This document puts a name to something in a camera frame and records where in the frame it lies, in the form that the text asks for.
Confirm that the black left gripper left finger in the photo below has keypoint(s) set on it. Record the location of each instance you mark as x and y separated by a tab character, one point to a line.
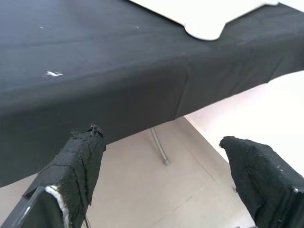
69	180

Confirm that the white plastic children table top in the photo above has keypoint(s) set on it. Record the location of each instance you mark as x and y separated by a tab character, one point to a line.
204	26

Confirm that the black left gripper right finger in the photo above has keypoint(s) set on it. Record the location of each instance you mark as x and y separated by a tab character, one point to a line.
263	183

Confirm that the grey metal table leg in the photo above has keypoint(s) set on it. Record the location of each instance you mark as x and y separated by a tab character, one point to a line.
159	147

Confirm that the black tablecloth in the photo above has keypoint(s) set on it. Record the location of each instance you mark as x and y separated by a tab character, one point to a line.
118	83

